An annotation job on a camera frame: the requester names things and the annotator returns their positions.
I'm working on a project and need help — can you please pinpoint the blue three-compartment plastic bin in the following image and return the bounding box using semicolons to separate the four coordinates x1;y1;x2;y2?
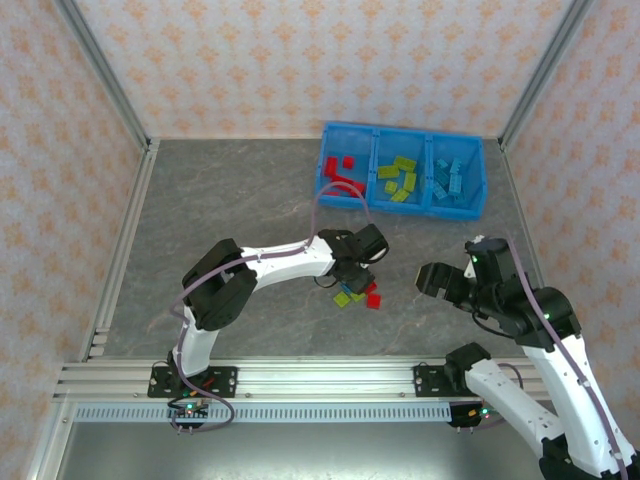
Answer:
313;121;489;221

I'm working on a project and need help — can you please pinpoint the grey metal lower panel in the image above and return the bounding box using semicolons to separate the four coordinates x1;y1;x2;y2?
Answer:
54;422;551;480

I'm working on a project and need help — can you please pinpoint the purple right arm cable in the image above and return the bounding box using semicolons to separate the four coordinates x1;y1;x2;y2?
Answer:
452;234;631;480

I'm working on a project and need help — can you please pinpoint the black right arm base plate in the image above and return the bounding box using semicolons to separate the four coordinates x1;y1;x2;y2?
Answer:
413;364;451;399

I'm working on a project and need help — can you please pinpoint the aluminium table side rail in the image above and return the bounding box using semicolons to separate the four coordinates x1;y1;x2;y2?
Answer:
499;139;546;301
79;139;161;362

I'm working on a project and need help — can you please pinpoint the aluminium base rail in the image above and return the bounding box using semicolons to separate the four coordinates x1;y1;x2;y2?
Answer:
52;355;556;402

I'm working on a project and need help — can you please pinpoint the grey slotted cable duct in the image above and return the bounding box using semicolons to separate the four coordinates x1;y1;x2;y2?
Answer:
74;404;454;424

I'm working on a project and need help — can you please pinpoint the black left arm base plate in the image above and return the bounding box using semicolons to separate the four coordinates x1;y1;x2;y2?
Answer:
148;366;239;400

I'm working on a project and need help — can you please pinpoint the aluminium frame post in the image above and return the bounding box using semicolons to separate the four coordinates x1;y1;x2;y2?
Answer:
52;0;152;151
499;0;596;151

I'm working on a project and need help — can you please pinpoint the aluminium lower frame leg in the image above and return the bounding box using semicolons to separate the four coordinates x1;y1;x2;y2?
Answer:
24;399;76;480

